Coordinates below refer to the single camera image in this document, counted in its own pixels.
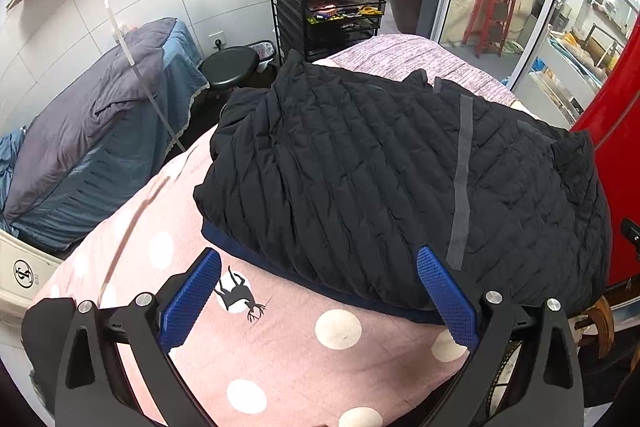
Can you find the black quilted jacket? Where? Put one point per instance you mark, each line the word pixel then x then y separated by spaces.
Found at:
pixel 350 167

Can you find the grey duvet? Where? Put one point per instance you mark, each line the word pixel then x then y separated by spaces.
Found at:
pixel 85 122

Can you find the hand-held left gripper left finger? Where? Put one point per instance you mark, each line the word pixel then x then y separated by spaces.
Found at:
pixel 192 297

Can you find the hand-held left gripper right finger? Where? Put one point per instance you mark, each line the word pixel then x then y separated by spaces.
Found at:
pixel 447 292

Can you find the white wall socket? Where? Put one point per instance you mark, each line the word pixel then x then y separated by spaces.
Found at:
pixel 218 40

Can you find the pink polka dot bedsheet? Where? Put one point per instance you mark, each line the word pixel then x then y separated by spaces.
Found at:
pixel 300 367

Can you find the person's red shirt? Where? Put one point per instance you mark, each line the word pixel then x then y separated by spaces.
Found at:
pixel 612 107

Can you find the black mesh drawer cart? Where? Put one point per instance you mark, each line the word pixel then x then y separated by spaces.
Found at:
pixel 330 17

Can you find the black plant pot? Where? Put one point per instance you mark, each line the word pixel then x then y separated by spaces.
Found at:
pixel 406 7

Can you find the white floor lamp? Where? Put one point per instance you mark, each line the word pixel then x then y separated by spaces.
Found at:
pixel 131 57

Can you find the small trash bin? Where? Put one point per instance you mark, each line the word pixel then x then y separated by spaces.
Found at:
pixel 264 52

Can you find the black round stool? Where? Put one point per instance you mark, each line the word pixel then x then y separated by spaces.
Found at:
pixel 227 64

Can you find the black cloth bag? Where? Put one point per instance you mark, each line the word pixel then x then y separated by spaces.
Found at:
pixel 47 332

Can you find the curved wooden piece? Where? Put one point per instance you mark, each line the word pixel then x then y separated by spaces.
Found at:
pixel 602 322

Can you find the mauve speckled blanket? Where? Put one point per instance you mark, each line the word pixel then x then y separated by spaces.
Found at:
pixel 420 57

